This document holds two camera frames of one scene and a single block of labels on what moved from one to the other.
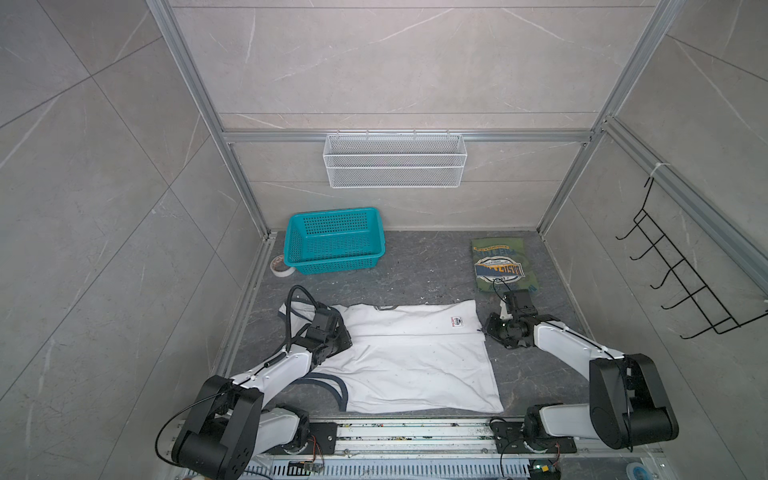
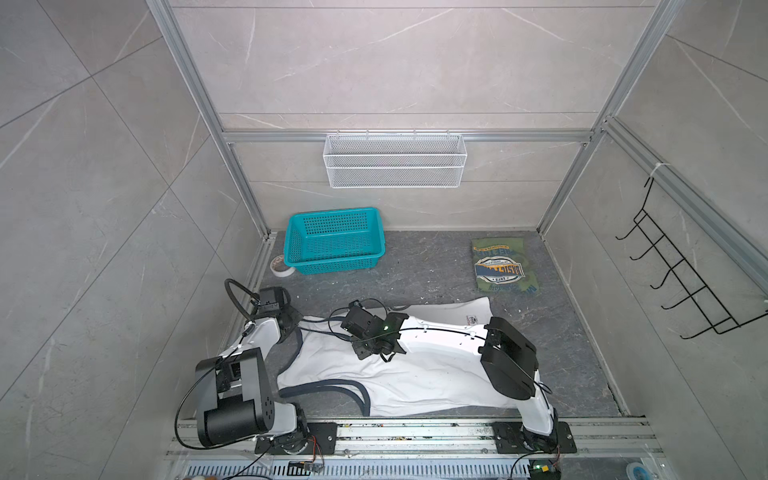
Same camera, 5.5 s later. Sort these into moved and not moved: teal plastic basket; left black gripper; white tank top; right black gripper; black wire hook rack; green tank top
Moved: right black gripper; left black gripper
Not moved: teal plastic basket; green tank top; black wire hook rack; white tank top
